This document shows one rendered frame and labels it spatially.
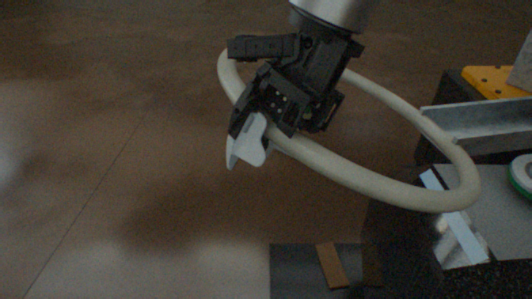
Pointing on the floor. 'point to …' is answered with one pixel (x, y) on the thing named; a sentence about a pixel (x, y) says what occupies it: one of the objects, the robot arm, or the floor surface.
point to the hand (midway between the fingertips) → (245, 154)
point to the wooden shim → (331, 265)
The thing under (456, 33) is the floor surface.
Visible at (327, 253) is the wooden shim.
